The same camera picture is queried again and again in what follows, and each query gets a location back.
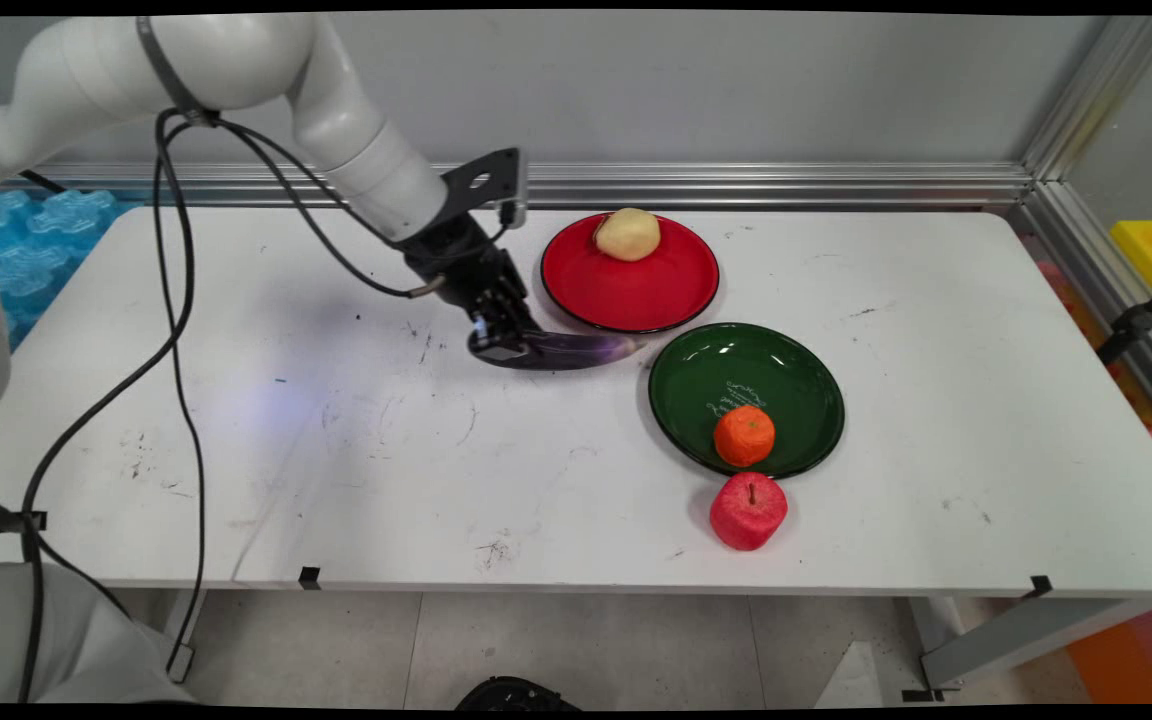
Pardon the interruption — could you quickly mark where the yellow toy potato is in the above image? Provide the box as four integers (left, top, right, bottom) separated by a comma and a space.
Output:
593, 207, 662, 263

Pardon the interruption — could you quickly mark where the grey table leg with foot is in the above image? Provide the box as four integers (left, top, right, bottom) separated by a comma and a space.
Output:
901, 597, 1139, 703

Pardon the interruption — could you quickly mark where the grey slim table leg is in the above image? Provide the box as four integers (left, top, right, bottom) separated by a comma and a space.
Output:
161, 590, 209, 685

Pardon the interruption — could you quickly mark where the horizontal aluminium frame rail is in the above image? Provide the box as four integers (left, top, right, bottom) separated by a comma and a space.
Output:
0, 162, 1037, 210

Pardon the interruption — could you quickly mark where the orange box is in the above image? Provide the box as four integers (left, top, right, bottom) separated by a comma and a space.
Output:
1066, 600, 1152, 704

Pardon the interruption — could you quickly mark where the purple toy eggplant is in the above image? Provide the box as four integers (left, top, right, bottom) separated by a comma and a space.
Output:
468, 330, 648, 373

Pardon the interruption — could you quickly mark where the blue foam padding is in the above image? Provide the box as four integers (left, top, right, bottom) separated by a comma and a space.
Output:
0, 188, 123, 353

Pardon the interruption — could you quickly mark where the dark green round plate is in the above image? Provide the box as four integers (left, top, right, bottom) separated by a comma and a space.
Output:
647, 322, 846, 480

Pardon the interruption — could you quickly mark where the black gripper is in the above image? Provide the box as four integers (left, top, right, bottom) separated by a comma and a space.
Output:
400, 213, 544, 361

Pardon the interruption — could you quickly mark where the upright aluminium frame post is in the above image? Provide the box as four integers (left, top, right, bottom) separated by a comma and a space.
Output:
1021, 15, 1152, 183

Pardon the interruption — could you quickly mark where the black round floor object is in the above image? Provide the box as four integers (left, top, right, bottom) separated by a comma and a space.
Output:
454, 676, 583, 713

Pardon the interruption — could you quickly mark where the red round plate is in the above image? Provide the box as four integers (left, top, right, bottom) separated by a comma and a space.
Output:
540, 212, 721, 335

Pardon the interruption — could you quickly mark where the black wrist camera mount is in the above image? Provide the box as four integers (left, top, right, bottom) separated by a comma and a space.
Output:
436, 148, 529, 231

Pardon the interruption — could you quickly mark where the thick black cable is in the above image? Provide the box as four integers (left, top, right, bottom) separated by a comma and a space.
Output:
18, 108, 187, 703
164, 112, 210, 685

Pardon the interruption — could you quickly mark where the black stand rod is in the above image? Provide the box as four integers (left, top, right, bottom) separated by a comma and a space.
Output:
1096, 265, 1152, 366

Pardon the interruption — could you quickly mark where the side aluminium frame rail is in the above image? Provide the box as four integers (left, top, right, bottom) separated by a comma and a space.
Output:
1011, 180, 1152, 446

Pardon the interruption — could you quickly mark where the orange toy tangerine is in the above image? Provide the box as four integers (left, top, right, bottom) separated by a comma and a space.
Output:
713, 404, 777, 469

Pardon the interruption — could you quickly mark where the red toy apple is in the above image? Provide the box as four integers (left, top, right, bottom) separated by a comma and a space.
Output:
709, 471, 790, 552

